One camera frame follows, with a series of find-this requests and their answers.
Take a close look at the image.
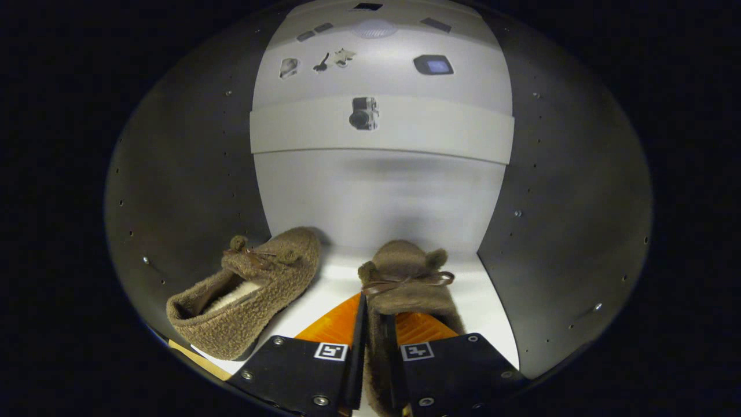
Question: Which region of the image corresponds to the white cabinet shelf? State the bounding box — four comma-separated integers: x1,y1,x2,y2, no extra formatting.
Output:
191,255,520,377

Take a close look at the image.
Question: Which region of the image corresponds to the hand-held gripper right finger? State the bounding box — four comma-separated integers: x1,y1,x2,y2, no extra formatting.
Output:
379,312,529,417

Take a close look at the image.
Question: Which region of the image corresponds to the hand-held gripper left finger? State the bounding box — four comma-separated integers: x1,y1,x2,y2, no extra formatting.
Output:
227,292,366,417

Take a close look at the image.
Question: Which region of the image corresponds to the brown fuzzy shoe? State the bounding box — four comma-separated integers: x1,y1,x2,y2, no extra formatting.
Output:
166,226,322,361
358,240,467,417

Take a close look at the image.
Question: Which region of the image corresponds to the grey shoe cabinet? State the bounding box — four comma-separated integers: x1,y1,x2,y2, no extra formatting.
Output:
104,0,654,383

